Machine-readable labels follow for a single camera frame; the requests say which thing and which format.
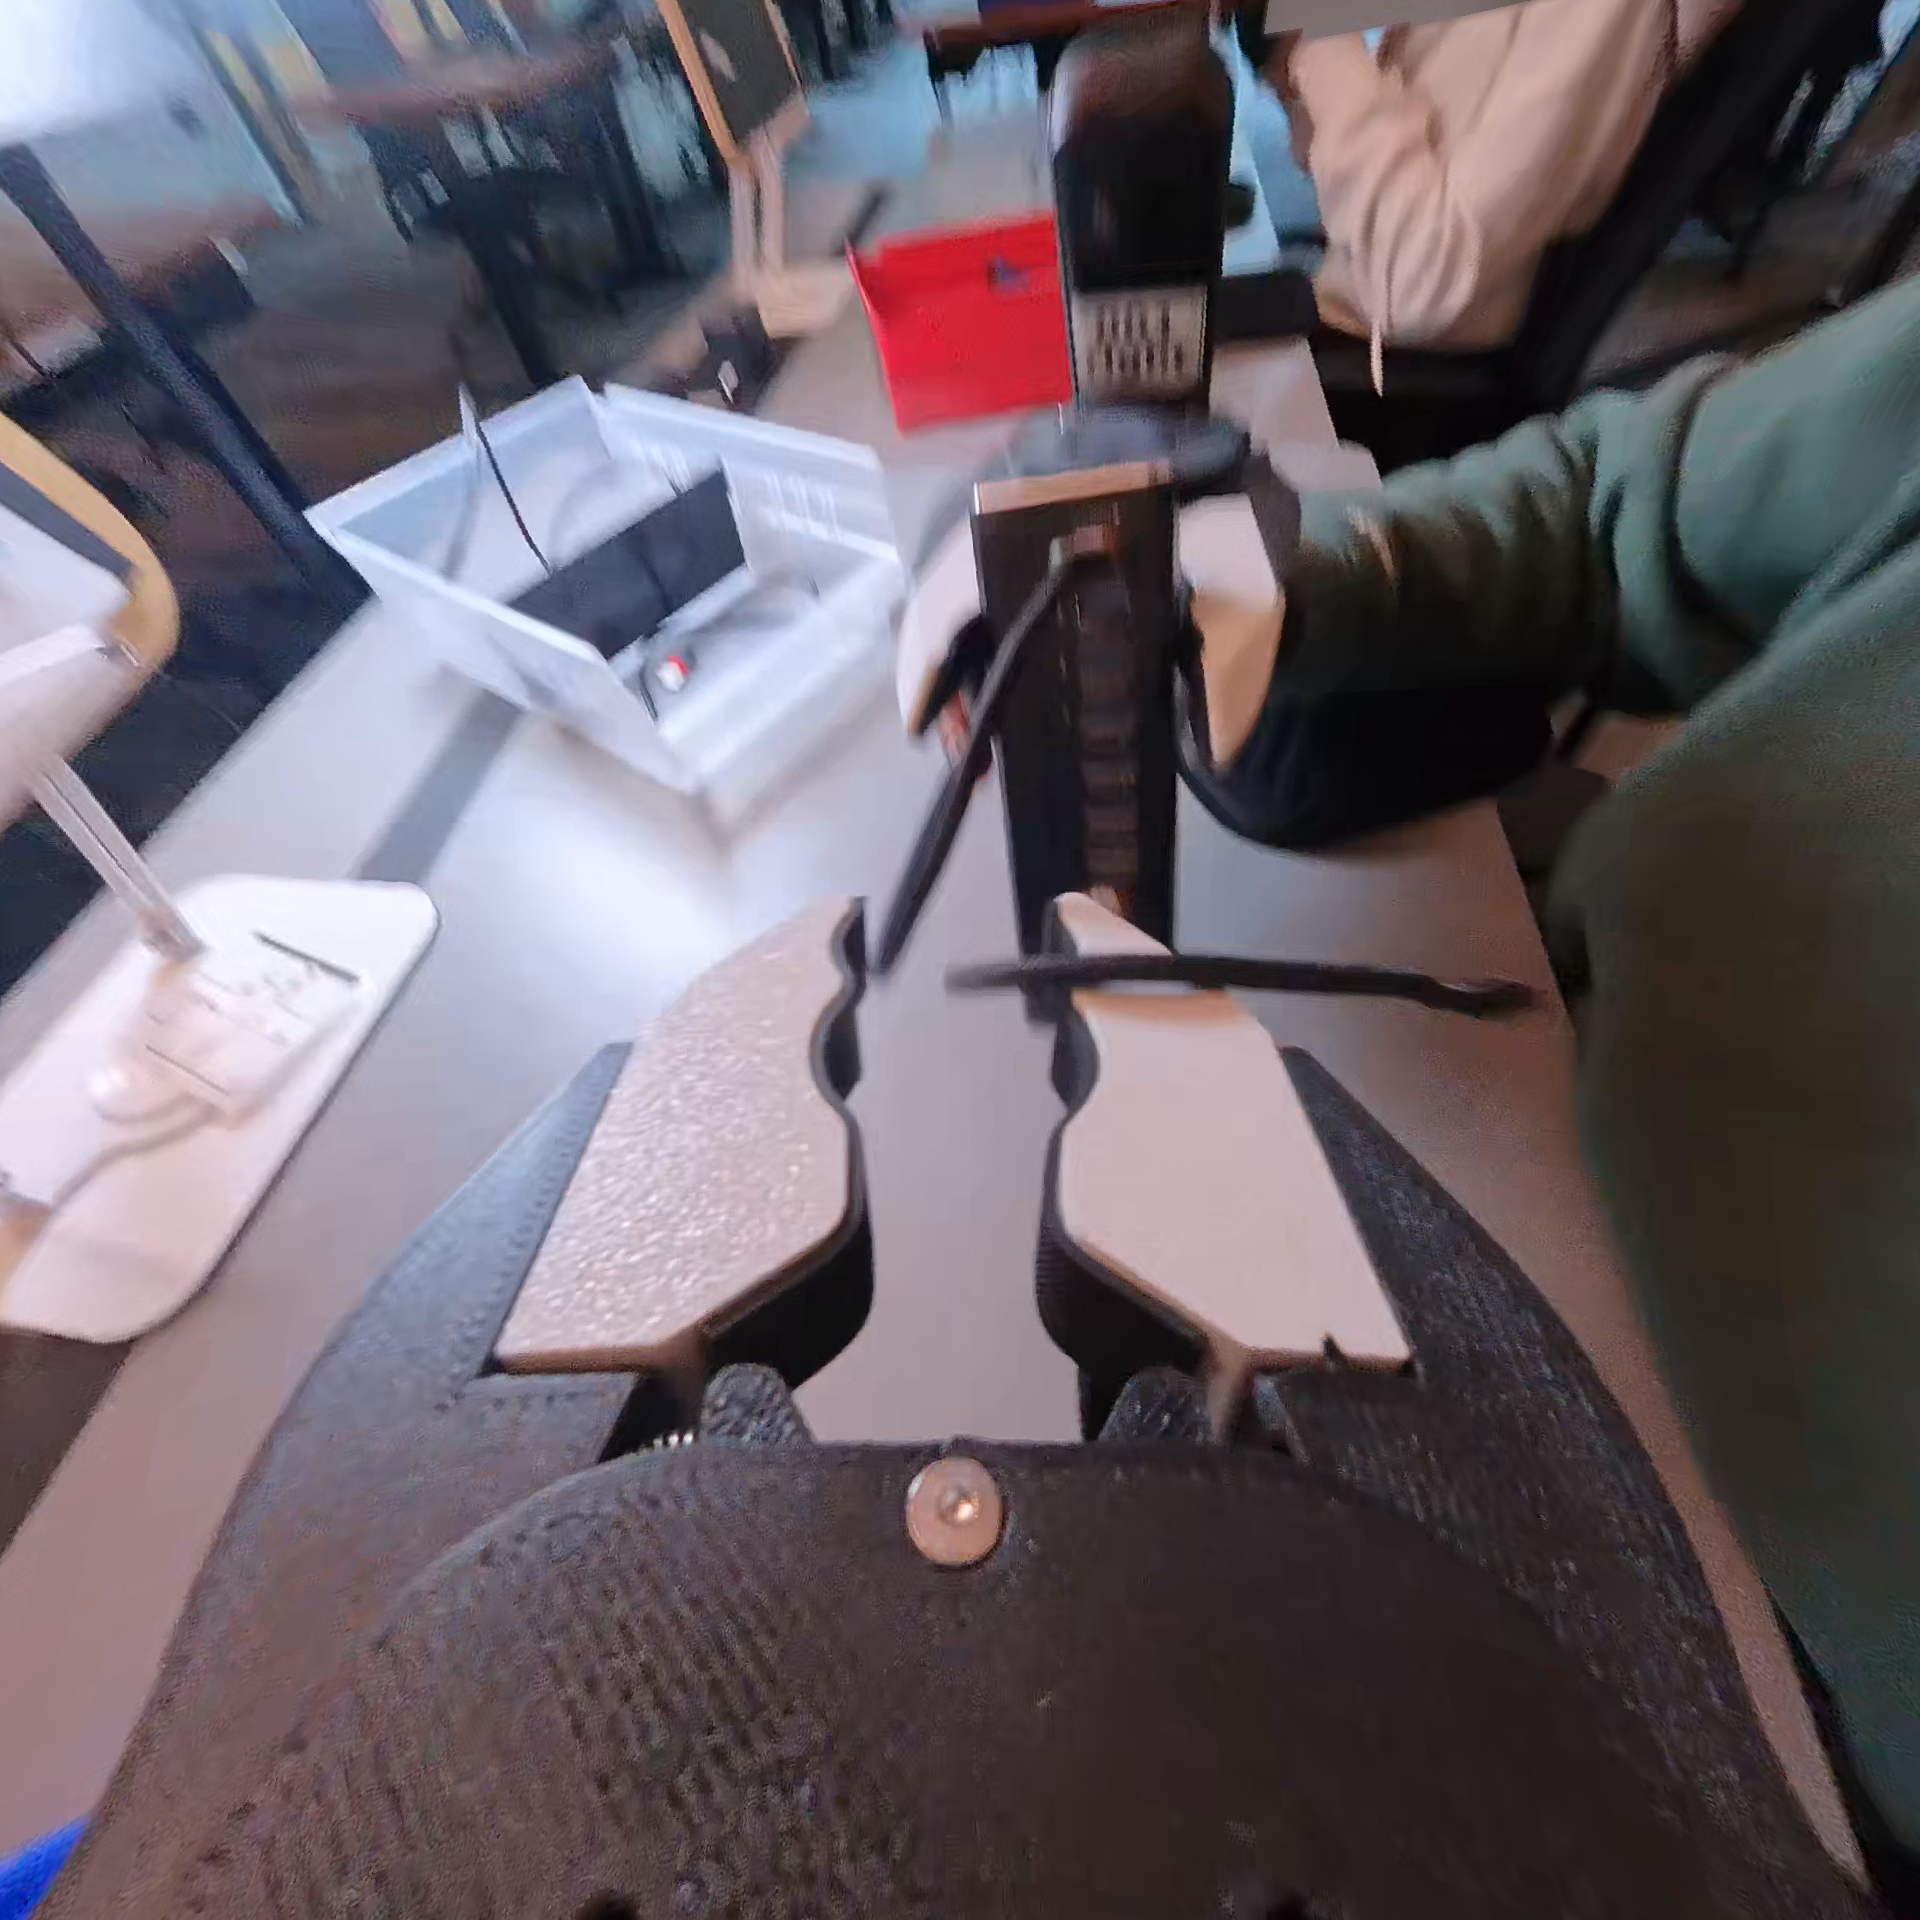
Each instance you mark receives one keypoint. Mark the wooden desk with black legs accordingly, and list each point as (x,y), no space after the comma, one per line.
(480,90)

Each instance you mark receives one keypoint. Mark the wooden document stand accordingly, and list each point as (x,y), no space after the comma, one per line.
(750,90)

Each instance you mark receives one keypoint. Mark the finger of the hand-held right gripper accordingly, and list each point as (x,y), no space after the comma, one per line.
(939,632)
(1237,632)

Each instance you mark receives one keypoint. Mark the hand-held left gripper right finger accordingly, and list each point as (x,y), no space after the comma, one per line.
(1216,1199)

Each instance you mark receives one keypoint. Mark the black bin divider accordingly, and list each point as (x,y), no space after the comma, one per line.
(649,572)

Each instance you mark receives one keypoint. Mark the clear plastic bin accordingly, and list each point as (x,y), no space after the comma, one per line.
(495,632)

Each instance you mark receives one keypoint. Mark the black USB hub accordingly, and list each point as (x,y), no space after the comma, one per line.
(1140,750)

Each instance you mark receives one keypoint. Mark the black chair armrest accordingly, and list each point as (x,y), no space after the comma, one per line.
(1269,309)

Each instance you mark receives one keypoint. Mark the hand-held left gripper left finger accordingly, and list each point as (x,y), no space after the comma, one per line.
(689,1184)

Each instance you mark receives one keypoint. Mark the white grid sheet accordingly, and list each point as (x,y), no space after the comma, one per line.
(244,1037)

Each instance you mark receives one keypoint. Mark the red plastic bin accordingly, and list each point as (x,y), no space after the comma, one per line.
(958,333)

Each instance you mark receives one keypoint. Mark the person's right forearm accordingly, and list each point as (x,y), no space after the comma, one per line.
(1574,513)

